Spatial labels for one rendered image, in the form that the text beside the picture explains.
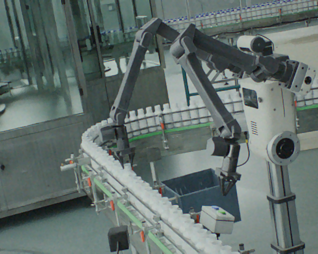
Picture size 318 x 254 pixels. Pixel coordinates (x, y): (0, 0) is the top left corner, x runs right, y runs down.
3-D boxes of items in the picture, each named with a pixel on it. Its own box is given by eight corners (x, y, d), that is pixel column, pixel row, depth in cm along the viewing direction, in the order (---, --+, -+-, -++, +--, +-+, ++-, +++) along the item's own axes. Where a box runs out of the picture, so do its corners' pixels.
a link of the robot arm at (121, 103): (155, 34, 300) (147, 33, 310) (143, 29, 298) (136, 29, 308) (124, 125, 302) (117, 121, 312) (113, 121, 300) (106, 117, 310)
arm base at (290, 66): (289, 60, 285) (279, 87, 285) (273, 54, 282) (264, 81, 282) (300, 61, 276) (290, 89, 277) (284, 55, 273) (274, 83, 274)
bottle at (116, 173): (119, 198, 329) (113, 166, 325) (115, 196, 334) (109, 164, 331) (131, 195, 331) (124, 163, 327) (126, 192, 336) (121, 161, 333)
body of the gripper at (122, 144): (112, 152, 311) (109, 137, 310) (132, 147, 314) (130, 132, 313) (115, 155, 305) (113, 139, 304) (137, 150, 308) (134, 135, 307)
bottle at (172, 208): (186, 242, 264) (179, 202, 260) (189, 247, 258) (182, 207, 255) (171, 245, 264) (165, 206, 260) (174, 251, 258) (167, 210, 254)
